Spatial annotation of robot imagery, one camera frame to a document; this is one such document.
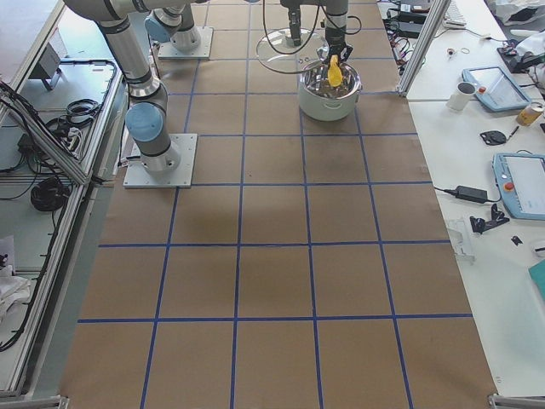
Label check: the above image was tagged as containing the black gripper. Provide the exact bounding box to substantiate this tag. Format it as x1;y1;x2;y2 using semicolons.
316;37;353;60
280;0;303;45

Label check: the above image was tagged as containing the black round object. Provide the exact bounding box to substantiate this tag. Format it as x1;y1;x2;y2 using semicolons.
479;130;507;146

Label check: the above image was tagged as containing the power strip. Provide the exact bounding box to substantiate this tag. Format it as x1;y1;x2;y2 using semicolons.
383;19;413;76

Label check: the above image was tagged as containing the black bracket part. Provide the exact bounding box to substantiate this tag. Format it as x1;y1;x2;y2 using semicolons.
469;203;510;235

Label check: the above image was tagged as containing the white cooking pot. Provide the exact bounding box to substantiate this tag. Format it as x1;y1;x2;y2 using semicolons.
298;61;362;122

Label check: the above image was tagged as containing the upper blue teach pendant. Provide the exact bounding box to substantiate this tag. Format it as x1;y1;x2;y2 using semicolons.
462;66;531;112

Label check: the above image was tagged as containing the blue teach pendant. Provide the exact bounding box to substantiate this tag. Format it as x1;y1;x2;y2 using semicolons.
492;153;544;221
462;66;531;112

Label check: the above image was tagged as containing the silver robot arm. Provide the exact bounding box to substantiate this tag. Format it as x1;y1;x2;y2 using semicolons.
65;1;192;176
145;1;353;65

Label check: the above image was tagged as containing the clear plastic piece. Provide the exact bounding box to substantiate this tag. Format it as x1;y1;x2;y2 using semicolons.
445;218;476;263

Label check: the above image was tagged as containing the white mug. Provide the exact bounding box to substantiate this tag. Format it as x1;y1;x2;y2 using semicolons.
446;81;477;112

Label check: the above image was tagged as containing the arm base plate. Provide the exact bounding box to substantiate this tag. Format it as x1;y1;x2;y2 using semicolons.
123;134;198;188
158;26;214;60

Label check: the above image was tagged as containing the white crumpled cloth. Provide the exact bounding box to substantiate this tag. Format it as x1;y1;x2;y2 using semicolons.
0;234;33;325

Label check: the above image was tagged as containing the yellow corn cob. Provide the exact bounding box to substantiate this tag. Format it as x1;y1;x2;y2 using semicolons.
327;55;343;87

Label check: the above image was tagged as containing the glass pot lid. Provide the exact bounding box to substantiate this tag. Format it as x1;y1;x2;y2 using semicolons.
255;28;329;74

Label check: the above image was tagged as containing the black power adapter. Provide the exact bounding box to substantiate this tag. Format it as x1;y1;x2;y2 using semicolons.
455;185;488;204

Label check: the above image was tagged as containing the grey box on stand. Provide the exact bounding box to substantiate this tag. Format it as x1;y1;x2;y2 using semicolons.
29;43;61;91

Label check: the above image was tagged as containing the teal notebook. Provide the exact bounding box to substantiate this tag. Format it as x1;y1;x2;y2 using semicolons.
528;261;545;299

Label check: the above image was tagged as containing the brown paper mat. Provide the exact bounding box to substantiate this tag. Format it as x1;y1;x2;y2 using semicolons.
60;1;495;408

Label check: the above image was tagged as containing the black coiled cable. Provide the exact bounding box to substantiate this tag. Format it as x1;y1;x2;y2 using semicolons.
29;176;72;213

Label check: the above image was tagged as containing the aluminium frame post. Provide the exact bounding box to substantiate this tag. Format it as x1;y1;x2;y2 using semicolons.
397;0;450;96

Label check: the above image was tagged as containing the lower blue teach pendant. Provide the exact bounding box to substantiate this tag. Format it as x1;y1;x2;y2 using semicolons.
492;153;544;221

